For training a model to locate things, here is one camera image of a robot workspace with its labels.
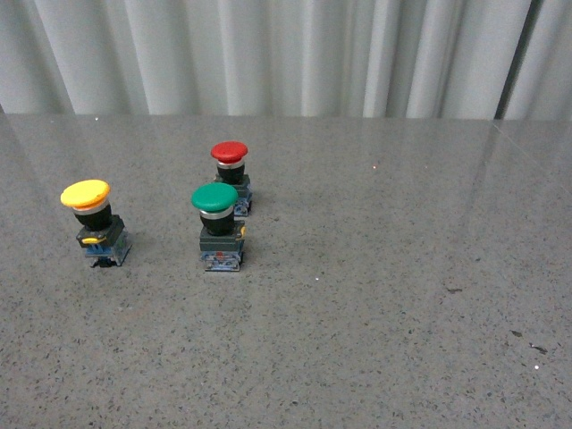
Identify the yellow mushroom push button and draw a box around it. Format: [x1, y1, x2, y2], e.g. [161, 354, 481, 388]
[60, 179, 131, 267]

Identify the red mushroom push button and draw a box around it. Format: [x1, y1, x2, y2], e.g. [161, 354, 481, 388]
[210, 140, 253, 217]

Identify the green mushroom push button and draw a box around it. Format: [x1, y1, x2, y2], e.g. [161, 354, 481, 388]
[191, 182, 246, 272]

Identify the white pleated curtain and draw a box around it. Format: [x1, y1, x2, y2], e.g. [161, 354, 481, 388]
[1, 1, 571, 120]

